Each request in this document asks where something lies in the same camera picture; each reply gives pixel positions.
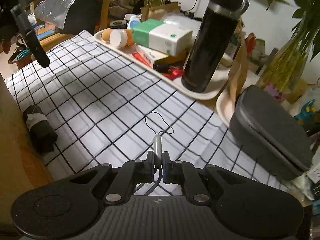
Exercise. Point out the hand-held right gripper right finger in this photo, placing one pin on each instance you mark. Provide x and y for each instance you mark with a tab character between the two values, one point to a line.
167	170

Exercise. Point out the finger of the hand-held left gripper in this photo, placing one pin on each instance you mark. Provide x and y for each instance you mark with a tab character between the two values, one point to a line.
32	40

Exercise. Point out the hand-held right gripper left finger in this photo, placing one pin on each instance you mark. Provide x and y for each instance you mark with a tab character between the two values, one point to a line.
150	170

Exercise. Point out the brown cardboard box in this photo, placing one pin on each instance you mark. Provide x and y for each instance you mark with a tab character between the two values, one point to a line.
15	155

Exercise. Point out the smartphone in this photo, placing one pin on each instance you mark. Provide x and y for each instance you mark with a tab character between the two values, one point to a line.
46	34

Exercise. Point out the small white bottle blue label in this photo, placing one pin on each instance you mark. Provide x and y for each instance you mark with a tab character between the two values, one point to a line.
32	22

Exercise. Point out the silver foil bag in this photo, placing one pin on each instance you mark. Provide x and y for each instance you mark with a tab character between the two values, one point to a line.
57	2

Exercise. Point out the tan oval bun toy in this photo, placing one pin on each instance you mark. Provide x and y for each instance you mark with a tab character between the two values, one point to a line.
106	35

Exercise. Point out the wooden chair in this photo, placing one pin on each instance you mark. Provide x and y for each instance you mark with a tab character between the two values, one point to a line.
106	10

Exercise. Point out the cream plastic tray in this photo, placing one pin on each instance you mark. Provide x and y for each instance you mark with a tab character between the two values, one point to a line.
200	96

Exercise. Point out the orange bottle white lid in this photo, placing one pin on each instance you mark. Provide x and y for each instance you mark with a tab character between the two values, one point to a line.
117	38

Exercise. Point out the white black checkered tablecloth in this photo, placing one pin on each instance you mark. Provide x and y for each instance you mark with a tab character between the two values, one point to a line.
100	92

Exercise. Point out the black tape roll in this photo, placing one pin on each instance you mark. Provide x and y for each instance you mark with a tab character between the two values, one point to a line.
117	23

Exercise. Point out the rolled black cloth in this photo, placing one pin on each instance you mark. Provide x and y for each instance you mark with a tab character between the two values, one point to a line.
41	130

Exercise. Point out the red packet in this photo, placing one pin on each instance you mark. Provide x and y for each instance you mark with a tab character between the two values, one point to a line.
173	72

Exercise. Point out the white spray bottle blue label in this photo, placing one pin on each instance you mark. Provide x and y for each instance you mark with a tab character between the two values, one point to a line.
133	21

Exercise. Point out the grey zipper case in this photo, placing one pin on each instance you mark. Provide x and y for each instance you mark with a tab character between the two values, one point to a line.
265	127

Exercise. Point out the black furry object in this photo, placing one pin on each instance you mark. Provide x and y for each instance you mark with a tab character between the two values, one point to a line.
138	6

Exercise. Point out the brown paper bag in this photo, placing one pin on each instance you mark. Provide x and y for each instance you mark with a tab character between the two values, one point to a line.
155	11
237	80

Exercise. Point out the flat white red box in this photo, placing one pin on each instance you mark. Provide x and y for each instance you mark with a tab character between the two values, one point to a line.
150	55

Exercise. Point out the black thermos bottle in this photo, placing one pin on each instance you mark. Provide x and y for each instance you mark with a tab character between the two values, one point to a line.
210	50

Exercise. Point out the green white tissue box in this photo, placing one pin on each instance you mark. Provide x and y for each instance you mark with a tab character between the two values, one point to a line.
162	35

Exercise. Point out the white plastic bag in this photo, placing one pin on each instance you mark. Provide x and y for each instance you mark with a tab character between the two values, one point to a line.
180	18

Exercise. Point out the teal dinosaur toy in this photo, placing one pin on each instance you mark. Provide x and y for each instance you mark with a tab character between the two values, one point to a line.
306	112

